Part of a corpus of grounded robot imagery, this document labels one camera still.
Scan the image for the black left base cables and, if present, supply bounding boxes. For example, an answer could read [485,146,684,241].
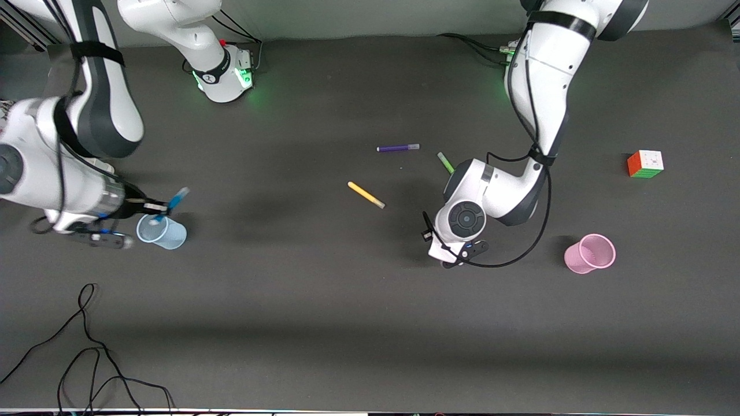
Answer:
[436,32,518,69]

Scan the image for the yellow marker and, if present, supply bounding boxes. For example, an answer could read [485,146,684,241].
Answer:
[347,181,386,210]

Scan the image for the pink cup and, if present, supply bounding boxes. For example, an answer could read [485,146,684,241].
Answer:
[564,233,617,275]

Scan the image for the black right base cables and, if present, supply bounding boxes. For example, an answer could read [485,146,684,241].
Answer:
[182,9,264,75]

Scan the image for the rubik's cube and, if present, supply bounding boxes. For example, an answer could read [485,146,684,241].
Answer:
[627,150,665,179]

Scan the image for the aluminium frame rail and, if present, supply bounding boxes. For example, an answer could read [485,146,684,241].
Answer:
[0,6,50,53]

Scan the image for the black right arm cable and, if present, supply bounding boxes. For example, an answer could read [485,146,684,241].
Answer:
[30,0,145,235]

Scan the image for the black base cables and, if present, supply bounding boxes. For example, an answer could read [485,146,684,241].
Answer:
[436,32,518,69]
[182,9,264,75]

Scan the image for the loose black table cable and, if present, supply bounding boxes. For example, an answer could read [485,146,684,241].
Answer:
[0,283,175,416]

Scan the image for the translucent blue cup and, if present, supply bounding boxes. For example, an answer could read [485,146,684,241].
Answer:
[136,213,188,251]

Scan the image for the blue marker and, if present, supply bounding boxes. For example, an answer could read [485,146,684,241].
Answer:
[149,187,191,225]

